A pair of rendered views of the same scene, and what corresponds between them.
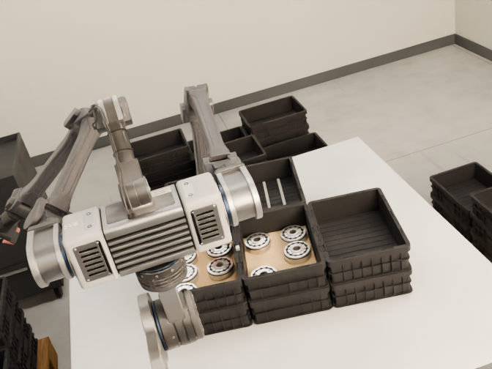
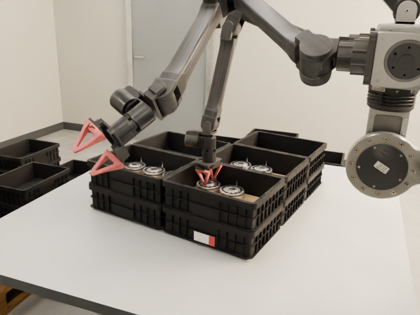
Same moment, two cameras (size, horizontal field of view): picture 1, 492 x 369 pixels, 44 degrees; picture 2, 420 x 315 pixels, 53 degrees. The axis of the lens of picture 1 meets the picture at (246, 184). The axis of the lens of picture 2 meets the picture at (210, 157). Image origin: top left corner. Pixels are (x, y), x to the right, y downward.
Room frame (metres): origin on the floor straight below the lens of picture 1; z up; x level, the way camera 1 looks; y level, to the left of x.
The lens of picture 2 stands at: (1.18, 1.60, 1.53)
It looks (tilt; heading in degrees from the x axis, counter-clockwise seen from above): 19 degrees down; 298
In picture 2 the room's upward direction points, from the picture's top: 2 degrees clockwise
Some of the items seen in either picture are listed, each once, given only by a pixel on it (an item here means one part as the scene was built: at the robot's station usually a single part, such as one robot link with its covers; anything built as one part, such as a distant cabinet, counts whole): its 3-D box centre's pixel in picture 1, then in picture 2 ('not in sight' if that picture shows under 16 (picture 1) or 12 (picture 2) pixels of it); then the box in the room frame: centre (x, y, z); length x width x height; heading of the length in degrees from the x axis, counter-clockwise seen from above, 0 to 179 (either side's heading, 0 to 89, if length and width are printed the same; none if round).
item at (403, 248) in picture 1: (355, 224); (280, 145); (1.83, -0.37, 0.92); 0.40 x 0.30 x 0.02; 178
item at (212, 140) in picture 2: not in sight; (207, 142); (1.96, 0.16, 1.04); 0.07 x 0.06 x 0.07; 9
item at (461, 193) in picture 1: (472, 202); not in sight; (2.66, -1.19, 0.26); 0.40 x 0.30 x 0.23; 9
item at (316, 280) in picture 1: (279, 251); (255, 171); (1.83, -0.07, 0.87); 0.40 x 0.30 x 0.11; 178
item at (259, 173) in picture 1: (266, 196); (182, 155); (2.23, -0.08, 0.87); 0.40 x 0.30 x 0.11; 178
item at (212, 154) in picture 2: not in sight; (209, 156); (1.95, 0.16, 0.98); 0.10 x 0.07 x 0.07; 83
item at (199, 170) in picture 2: not in sight; (206, 174); (1.96, 0.17, 0.91); 0.07 x 0.07 x 0.09; 83
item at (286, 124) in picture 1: (277, 140); (28, 177); (3.69, -0.28, 0.37); 0.40 x 0.30 x 0.45; 99
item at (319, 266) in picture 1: (277, 241); (256, 160); (1.83, -0.07, 0.92); 0.40 x 0.30 x 0.02; 178
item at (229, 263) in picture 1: (220, 266); (232, 190); (1.84, 0.17, 0.86); 0.10 x 0.10 x 0.01
